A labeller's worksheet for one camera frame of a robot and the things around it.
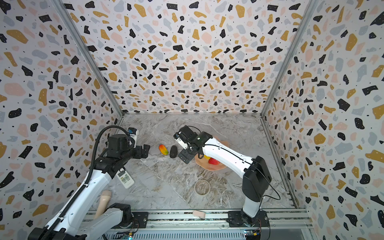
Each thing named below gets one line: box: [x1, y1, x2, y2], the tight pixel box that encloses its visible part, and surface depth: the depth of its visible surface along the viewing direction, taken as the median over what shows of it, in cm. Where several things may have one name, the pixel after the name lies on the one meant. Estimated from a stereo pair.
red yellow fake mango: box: [158, 144, 169, 155], surface depth 99 cm
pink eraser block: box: [193, 210, 206, 218], surface depth 77 cm
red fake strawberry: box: [208, 157, 221, 166], surface depth 92 cm
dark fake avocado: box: [169, 145, 178, 159], surface depth 98 cm
